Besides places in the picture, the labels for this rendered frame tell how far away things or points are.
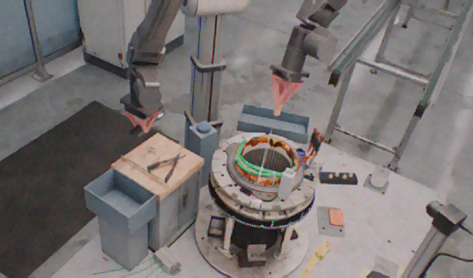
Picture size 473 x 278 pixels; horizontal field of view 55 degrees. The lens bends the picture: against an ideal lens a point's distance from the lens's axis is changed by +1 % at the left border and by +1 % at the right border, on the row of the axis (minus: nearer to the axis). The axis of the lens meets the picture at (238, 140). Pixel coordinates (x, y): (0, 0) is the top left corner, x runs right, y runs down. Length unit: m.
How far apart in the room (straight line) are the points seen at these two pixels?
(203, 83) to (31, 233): 1.38
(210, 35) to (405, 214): 0.97
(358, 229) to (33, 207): 1.78
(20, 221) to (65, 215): 0.22
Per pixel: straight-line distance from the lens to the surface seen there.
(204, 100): 1.67
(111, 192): 1.38
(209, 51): 1.58
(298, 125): 1.63
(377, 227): 1.72
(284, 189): 1.22
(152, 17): 1.02
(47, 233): 2.59
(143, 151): 1.39
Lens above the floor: 1.99
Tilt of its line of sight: 40 degrees down
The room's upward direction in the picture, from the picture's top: 9 degrees clockwise
